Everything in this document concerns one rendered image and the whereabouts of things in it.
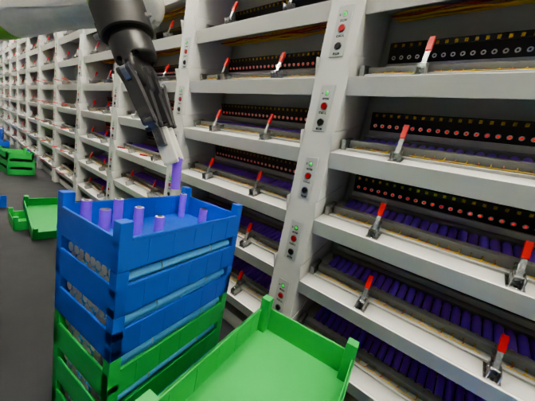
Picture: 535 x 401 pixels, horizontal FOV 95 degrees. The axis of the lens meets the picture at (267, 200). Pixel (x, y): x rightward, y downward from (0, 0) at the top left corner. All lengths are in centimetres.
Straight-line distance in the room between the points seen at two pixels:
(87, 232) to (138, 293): 13
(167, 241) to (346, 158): 47
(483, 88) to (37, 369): 127
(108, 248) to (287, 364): 37
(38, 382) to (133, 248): 63
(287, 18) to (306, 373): 91
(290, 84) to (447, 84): 40
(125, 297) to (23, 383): 57
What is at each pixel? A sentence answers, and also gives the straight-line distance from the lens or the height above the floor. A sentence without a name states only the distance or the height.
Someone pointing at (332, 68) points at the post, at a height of 95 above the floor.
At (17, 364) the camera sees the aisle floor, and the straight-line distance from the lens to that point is 107.
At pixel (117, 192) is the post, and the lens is 187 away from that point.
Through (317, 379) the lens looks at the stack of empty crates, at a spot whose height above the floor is 32.
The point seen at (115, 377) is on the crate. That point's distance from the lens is 57.
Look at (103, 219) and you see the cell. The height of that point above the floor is 53.
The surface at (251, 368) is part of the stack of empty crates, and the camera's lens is 53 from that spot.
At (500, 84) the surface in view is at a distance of 67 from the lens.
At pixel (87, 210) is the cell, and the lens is 57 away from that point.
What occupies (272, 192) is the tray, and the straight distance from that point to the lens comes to 86.
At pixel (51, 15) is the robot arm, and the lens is 83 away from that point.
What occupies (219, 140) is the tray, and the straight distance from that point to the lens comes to 99.
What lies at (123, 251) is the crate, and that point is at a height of 51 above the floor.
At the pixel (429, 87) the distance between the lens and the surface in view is 68.
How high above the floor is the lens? 70
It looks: 11 degrees down
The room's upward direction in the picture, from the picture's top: 11 degrees clockwise
